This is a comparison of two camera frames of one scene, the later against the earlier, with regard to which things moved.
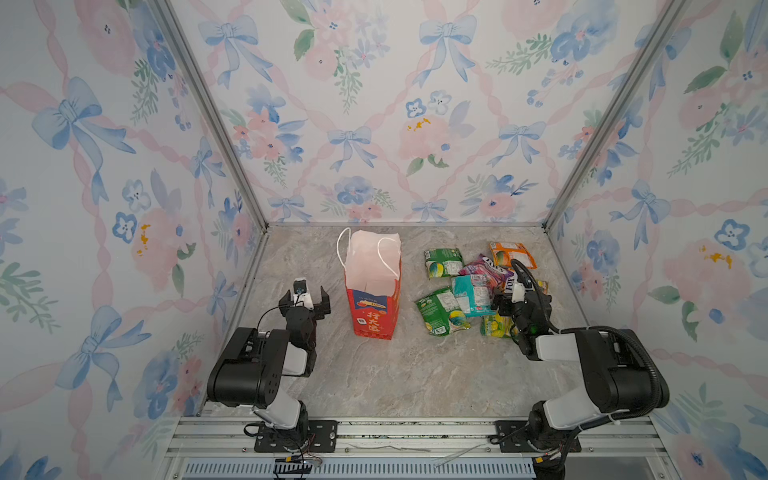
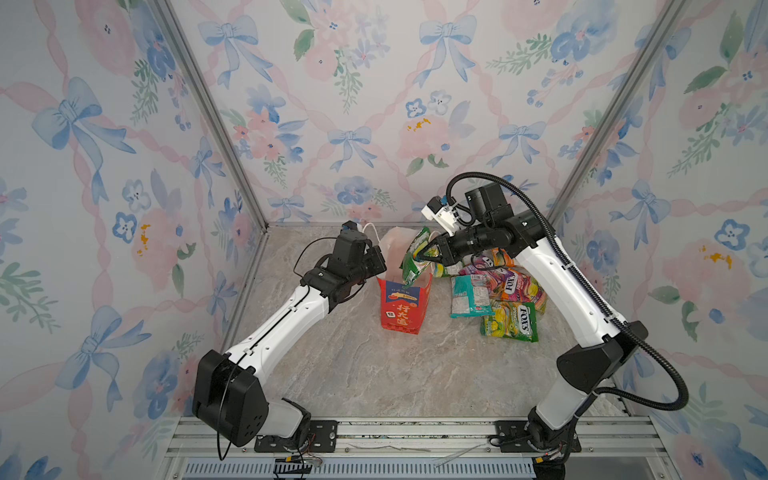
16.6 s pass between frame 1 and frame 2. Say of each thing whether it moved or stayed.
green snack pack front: moved
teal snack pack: stayed
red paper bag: moved
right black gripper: moved
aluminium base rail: stayed
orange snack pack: stayed
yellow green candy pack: stayed
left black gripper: moved
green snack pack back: stayed
